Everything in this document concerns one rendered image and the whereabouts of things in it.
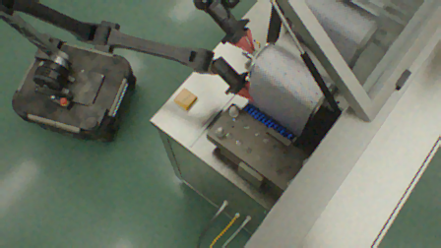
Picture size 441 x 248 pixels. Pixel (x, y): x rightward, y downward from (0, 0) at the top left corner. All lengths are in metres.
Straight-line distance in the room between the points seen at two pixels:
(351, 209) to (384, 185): 0.11
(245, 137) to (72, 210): 1.42
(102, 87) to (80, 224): 0.82
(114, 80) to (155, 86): 0.32
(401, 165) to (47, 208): 2.08
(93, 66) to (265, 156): 1.49
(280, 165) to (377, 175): 0.47
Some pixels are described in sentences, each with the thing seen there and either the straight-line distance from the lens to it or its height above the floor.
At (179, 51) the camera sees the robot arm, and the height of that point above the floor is 1.21.
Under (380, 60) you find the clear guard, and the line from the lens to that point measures 0.98.
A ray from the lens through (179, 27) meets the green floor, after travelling 3.06.
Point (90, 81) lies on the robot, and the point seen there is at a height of 0.26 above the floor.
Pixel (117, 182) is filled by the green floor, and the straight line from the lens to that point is 2.65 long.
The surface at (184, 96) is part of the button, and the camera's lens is 1.74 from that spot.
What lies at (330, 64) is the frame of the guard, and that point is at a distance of 0.86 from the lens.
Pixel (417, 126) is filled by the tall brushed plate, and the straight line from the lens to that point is 1.24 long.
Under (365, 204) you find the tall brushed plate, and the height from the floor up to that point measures 1.44.
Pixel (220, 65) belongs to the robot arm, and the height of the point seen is 1.19.
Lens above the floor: 2.49
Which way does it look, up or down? 68 degrees down
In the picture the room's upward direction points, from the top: 1 degrees counter-clockwise
